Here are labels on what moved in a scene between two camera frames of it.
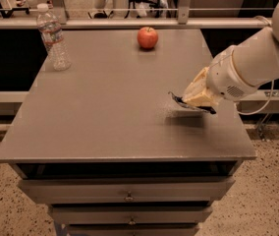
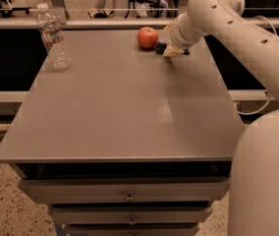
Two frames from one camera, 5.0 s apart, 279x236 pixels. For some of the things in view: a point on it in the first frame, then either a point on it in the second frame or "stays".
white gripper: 225,76 to 176,35
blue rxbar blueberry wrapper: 184,103 to 160,48
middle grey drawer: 131,214 stays
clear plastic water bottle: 52,38 stays
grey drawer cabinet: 111,150 stays
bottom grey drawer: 134,230 stays
